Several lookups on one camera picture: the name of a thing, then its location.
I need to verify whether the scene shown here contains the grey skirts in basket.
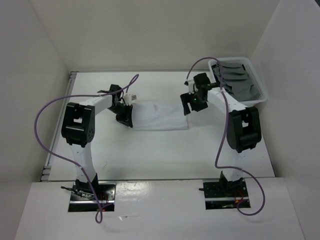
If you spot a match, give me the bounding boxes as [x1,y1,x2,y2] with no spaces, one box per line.
[211,61,260,102]

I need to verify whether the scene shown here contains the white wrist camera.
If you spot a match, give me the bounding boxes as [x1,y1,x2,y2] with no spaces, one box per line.
[184,79,197,95]
[123,94,137,106]

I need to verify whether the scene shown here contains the white skirt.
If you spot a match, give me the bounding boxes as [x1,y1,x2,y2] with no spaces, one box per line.
[131,101,188,131]

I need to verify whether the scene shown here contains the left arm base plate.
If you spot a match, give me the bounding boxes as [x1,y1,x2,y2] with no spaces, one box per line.
[67,181,116,213]

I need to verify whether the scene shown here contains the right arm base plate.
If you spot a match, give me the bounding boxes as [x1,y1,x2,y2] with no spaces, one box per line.
[198,179,251,210]

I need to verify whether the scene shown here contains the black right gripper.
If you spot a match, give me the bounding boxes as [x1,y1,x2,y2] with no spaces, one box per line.
[180,90,209,116]

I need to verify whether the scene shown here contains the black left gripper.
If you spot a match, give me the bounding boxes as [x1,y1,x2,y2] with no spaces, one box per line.
[107,103,133,128]

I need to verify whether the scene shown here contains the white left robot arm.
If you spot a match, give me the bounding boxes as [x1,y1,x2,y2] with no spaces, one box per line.
[61,84,137,200]

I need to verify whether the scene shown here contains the white plastic basket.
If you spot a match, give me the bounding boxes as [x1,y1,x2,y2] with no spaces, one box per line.
[208,57,268,107]

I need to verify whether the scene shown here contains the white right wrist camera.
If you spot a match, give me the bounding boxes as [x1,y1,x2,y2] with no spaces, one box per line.
[184,79,197,95]

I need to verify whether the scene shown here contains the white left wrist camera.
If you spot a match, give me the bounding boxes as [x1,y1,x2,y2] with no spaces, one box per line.
[123,94,137,106]

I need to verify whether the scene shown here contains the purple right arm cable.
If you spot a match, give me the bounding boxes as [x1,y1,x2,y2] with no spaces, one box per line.
[184,57,266,216]

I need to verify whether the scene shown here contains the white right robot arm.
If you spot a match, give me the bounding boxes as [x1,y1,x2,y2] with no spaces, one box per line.
[180,73,262,197]

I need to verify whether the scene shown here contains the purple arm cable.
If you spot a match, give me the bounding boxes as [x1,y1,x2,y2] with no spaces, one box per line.
[34,73,140,224]
[184,57,266,216]

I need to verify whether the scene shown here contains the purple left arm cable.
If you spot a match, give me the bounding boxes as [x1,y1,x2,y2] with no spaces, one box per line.
[34,73,140,224]

